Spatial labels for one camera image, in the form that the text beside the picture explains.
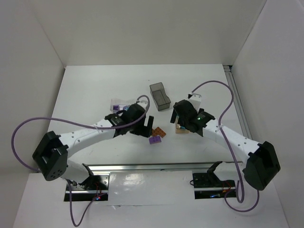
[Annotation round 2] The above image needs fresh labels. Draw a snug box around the aluminium rail front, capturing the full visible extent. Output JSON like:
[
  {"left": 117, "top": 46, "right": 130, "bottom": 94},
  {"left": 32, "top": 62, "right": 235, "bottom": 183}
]
[{"left": 38, "top": 162, "right": 243, "bottom": 172}]

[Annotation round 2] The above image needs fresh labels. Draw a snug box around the light purple curved lego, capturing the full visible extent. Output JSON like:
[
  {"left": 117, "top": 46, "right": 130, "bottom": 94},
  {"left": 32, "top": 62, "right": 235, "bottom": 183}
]
[{"left": 149, "top": 135, "right": 162, "bottom": 144}]

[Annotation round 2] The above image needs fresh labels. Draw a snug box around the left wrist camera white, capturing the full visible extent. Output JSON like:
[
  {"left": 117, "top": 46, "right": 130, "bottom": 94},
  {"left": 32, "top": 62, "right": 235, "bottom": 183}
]
[{"left": 137, "top": 100, "right": 148, "bottom": 107}]

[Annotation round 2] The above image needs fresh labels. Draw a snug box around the aluminium rail right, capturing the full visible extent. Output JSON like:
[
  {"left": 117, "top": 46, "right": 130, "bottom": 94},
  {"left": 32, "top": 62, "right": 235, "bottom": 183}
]
[{"left": 223, "top": 65, "right": 252, "bottom": 139}]

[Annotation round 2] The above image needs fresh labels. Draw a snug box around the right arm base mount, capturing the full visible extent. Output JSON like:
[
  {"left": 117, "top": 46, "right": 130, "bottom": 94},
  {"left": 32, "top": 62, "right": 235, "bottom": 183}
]
[{"left": 190, "top": 172, "right": 236, "bottom": 200}]

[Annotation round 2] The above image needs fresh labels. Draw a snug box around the clear plastic container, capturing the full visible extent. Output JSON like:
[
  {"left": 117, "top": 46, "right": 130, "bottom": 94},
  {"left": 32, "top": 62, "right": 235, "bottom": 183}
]
[{"left": 110, "top": 98, "right": 136, "bottom": 113}]

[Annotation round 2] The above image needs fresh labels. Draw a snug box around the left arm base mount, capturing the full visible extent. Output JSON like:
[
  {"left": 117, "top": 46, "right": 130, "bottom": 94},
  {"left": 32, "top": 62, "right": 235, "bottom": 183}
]
[{"left": 64, "top": 173, "right": 110, "bottom": 202}]

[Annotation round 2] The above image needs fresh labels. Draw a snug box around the orange flat lego plate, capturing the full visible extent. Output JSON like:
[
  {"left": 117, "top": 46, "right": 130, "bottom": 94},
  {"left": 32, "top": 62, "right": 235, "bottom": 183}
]
[{"left": 152, "top": 127, "right": 166, "bottom": 138}]

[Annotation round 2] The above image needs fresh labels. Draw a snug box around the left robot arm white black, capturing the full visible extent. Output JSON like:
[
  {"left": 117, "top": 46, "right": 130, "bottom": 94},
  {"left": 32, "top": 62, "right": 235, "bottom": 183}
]
[{"left": 32, "top": 103, "right": 154, "bottom": 185}]

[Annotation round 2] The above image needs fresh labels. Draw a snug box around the amber plastic container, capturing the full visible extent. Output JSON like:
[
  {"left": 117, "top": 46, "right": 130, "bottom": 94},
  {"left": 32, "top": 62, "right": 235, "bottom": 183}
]
[{"left": 175, "top": 122, "right": 189, "bottom": 134}]

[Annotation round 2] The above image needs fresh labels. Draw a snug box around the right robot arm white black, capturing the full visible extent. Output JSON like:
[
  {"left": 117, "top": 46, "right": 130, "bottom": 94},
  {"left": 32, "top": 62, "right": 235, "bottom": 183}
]
[{"left": 171, "top": 100, "right": 281, "bottom": 190}]

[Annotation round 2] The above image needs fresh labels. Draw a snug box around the dark grey plastic container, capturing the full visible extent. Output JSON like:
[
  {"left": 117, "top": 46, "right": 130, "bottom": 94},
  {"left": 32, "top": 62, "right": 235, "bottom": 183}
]
[{"left": 150, "top": 82, "right": 171, "bottom": 111}]

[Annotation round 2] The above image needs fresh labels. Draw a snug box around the aluminium rail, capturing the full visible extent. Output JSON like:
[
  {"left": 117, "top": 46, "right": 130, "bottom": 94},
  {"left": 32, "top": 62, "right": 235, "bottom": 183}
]
[
  {"left": 38, "top": 162, "right": 243, "bottom": 172},
  {"left": 223, "top": 65, "right": 252, "bottom": 139}
]

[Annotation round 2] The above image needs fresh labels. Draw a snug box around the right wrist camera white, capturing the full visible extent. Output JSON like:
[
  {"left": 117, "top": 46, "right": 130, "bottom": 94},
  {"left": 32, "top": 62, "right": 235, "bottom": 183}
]
[{"left": 187, "top": 93, "right": 202, "bottom": 111}]

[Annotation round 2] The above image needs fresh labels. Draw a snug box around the purple lego brick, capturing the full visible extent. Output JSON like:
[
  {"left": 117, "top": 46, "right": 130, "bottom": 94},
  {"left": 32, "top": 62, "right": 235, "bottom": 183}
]
[{"left": 113, "top": 105, "right": 121, "bottom": 113}]

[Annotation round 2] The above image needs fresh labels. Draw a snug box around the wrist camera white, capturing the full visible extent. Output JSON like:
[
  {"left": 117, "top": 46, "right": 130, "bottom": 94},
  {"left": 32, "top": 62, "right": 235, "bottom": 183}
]
[
  {"left": 137, "top": 100, "right": 148, "bottom": 107},
  {"left": 187, "top": 93, "right": 202, "bottom": 111}
]

